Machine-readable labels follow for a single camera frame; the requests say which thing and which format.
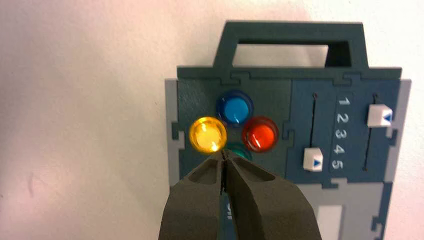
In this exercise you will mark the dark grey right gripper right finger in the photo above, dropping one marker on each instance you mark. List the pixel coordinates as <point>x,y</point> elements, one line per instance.
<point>268,212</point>

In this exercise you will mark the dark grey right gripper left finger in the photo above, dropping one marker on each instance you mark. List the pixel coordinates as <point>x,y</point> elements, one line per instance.
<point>193,212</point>

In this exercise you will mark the yellow round push button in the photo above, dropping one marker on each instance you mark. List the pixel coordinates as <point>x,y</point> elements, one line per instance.
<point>207,134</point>

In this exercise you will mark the green round push button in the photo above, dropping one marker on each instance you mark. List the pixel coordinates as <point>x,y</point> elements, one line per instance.
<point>243,153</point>

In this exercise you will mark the orange-red round push button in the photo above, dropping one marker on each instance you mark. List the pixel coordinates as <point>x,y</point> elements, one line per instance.
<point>260,135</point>

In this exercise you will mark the blue round push button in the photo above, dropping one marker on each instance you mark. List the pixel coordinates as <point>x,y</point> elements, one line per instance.
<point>235,107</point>

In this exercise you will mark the white rectangular display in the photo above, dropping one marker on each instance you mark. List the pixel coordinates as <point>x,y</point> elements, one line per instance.
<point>330,223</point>

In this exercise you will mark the white slider knob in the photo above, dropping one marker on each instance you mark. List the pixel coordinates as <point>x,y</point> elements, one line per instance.
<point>377,116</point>
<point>313,159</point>

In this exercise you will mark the grey and teal control box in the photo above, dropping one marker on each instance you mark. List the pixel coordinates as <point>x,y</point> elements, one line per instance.
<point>265,86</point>

